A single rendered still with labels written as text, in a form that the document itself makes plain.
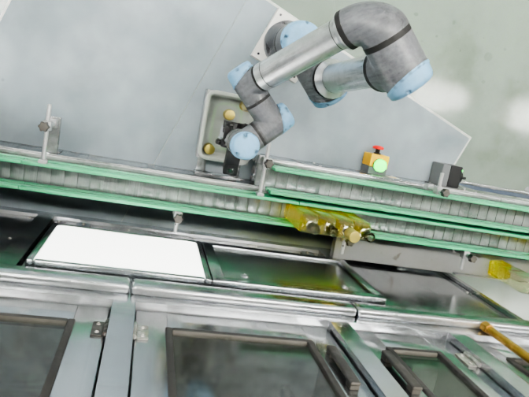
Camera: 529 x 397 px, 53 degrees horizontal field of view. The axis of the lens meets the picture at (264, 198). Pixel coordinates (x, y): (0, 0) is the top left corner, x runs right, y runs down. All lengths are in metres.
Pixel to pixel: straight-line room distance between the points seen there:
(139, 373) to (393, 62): 0.83
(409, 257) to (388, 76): 0.87
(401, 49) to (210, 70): 0.76
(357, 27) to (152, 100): 0.80
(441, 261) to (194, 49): 1.14
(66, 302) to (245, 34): 1.05
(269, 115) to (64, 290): 0.67
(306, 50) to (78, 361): 0.84
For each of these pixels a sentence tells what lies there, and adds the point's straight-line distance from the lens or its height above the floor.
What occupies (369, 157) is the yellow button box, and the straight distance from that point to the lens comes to 1.90.
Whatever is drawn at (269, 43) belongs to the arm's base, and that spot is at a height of 0.83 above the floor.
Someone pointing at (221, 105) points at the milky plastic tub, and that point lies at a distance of 1.80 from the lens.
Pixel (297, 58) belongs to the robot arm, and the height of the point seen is 1.26.
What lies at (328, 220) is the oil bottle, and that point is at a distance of 1.59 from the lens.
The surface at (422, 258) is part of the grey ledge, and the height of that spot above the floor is 0.88.
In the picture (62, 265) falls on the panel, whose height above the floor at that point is 1.32.
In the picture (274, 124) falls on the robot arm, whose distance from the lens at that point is 1.45.
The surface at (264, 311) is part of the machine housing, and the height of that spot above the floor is 1.42.
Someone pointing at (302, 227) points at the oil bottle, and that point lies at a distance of 1.57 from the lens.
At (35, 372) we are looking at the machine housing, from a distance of 0.98.
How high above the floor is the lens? 2.55
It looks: 74 degrees down
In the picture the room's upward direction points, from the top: 136 degrees clockwise
